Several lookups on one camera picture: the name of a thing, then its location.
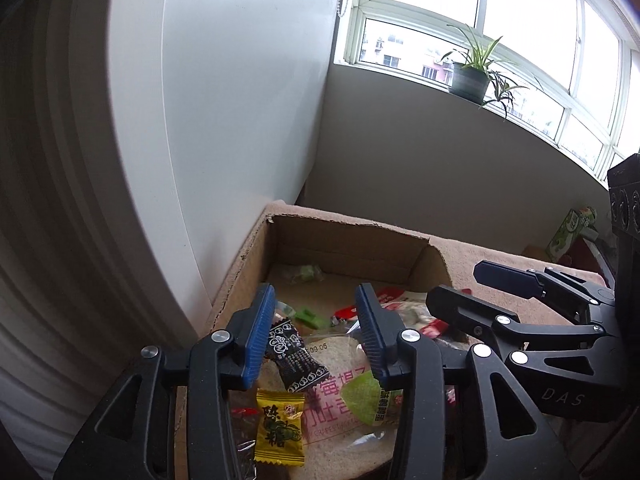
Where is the brown cardboard box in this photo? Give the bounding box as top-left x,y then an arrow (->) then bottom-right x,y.
171,211 -> 454,480

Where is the white cabinet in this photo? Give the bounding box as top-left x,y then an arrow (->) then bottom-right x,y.
1,0 -> 337,479

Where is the small green candy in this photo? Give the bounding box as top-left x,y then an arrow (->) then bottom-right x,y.
281,264 -> 324,285

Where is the red white snack pouch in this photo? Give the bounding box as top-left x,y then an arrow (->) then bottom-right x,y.
376,286 -> 470,348

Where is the yellow candy packet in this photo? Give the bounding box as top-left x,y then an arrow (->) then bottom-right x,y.
254,389 -> 306,467

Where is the potted plant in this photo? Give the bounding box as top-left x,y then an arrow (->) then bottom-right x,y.
442,24 -> 525,118

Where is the packaged white bread slice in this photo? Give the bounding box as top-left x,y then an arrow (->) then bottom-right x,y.
231,324 -> 402,479

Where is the green black candy packet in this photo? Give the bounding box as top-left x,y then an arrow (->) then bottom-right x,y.
265,318 -> 330,392

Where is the green printed carton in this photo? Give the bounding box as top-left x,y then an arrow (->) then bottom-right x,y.
546,206 -> 598,262

